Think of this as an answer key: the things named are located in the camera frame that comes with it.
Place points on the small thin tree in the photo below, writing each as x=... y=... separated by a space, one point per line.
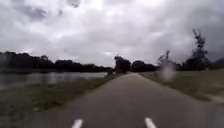
x=165 y=60

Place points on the tall thin tree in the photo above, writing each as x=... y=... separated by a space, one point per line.
x=199 y=50

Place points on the dark rounded tree clump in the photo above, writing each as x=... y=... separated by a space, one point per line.
x=141 y=66

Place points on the distant row of trees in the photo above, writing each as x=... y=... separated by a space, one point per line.
x=216 y=64

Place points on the open grass field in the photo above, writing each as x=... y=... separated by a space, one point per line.
x=196 y=81

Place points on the row of trees behind water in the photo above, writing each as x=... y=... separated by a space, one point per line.
x=36 y=63

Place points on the dark broad tree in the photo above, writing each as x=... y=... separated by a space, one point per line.
x=122 y=64

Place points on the grass verge beside water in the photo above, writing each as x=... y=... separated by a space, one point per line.
x=40 y=96

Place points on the grey water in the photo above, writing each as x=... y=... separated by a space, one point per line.
x=36 y=79

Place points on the grey asphalt path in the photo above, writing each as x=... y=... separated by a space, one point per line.
x=131 y=100

